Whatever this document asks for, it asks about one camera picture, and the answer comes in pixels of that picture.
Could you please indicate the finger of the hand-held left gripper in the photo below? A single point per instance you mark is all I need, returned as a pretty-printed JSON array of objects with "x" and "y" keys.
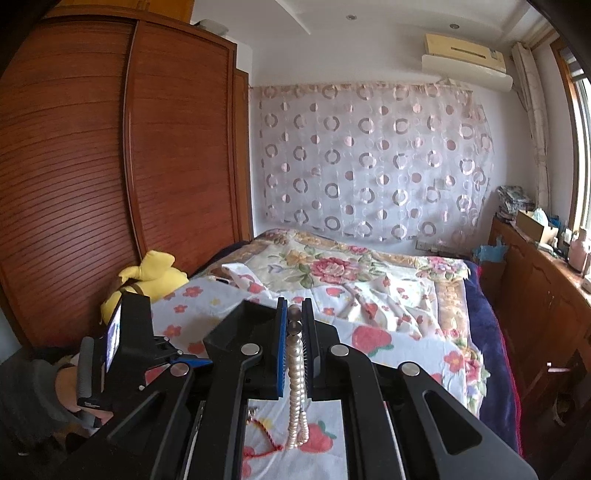
[{"x": 198, "y": 363}]

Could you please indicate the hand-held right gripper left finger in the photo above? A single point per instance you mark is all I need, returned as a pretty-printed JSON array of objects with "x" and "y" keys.
[{"x": 279, "y": 350}]

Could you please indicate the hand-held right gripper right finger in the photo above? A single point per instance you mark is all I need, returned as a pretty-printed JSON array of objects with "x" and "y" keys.
[{"x": 308, "y": 355}]

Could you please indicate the person's left forearm grey sleeve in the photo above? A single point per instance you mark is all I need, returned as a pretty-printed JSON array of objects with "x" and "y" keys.
[{"x": 32, "y": 392}]

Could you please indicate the person's left hand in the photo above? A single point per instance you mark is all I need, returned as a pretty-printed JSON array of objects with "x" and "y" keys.
[{"x": 67, "y": 387}]

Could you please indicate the yellow plush toy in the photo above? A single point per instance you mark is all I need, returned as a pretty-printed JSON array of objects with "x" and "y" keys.
[{"x": 157, "y": 277}]

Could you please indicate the strawberry print bed sheet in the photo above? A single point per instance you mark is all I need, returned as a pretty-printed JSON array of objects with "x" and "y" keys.
[{"x": 369, "y": 337}]

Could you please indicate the floral rose blanket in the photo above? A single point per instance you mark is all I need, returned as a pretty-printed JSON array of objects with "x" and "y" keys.
[{"x": 332, "y": 267}]

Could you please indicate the wooden louvered wardrobe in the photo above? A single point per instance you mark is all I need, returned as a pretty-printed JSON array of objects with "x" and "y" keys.
[{"x": 69, "y": 184}]

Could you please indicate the dark blue fleece blanket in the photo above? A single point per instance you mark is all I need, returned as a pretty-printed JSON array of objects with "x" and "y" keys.
[{"x": 489, "y": 346}]

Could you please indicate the circle patterned sheer curtain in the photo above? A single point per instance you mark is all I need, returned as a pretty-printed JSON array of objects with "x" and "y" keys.
[{"x": 369, "y": 161}]

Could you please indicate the blue plastic bag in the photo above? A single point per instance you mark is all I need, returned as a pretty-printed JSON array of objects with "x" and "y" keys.
[{"x": 489, "y": 251}]

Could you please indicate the wooden side cabinet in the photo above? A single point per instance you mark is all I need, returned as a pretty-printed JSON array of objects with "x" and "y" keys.
[{"x": 535, "y": 295}]

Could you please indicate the stack of patterned cloths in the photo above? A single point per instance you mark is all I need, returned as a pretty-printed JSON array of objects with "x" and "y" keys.
[{"x": 512, "y": 201}]

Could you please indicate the cardboard box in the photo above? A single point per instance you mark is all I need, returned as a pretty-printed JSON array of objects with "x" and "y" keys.
[{"x": 531, "y": 224}]

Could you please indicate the pink bottle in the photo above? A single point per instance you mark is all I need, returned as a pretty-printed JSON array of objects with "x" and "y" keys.
[{"x": 578, "y": 251}]

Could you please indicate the white box atop wardrobe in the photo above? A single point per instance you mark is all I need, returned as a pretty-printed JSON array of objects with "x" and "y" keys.
[{"x": 210, "y": 26}]

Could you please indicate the beige window curtain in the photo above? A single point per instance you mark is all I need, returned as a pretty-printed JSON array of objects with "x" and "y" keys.
[{"x": 531, "y": 115}]

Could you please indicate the white wall outlet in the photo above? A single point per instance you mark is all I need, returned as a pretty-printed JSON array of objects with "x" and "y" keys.
[{"x": 423, "y": 244}]

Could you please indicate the wall air conditioner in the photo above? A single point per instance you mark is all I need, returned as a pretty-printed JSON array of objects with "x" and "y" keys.
[{"x": 461, "y": 57}]

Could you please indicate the window with wooden frame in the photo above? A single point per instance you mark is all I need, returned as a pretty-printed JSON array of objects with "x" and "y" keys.
[{"x": 579, "y": 138}]

